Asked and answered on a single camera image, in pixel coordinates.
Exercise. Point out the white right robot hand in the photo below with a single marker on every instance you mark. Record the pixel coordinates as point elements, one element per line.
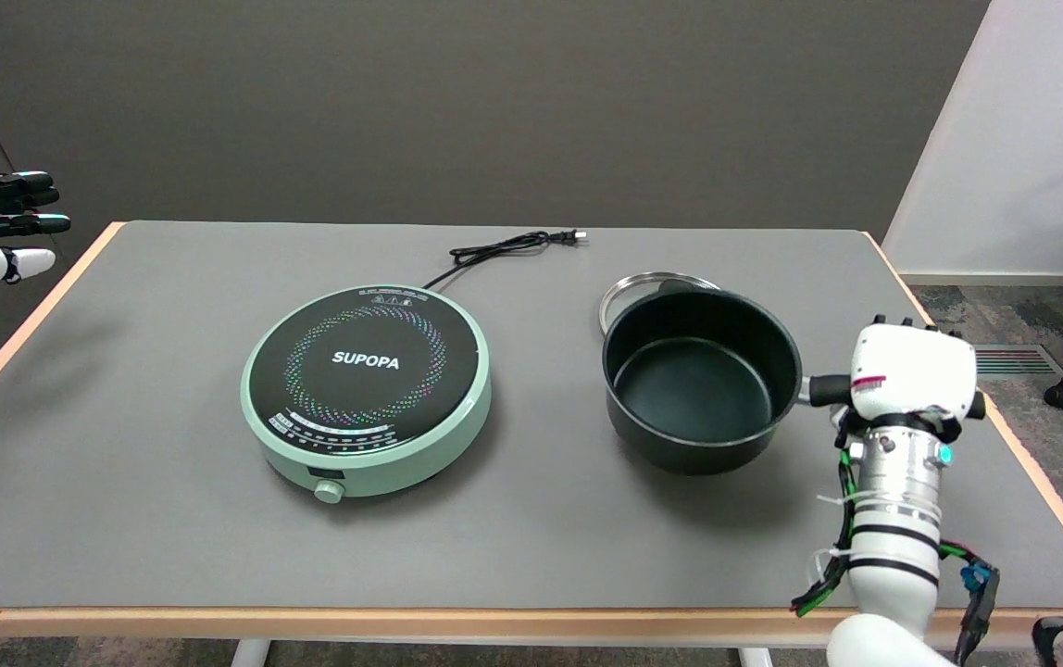
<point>916,371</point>

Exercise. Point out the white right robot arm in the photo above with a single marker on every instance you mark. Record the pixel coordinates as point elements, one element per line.
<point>893,556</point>

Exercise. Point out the glass pot lid black knob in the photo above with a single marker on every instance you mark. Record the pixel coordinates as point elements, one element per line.
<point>629,287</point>

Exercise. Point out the floor vent grille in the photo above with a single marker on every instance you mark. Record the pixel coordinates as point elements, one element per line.
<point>1018,361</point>

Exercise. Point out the grey table mat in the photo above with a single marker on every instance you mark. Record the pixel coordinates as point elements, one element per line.
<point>124,463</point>

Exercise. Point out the white table leg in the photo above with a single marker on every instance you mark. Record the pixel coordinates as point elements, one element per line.
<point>249,654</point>
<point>756,658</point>

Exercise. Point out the mint green induction cooker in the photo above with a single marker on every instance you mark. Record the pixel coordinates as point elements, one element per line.
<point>365,389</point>

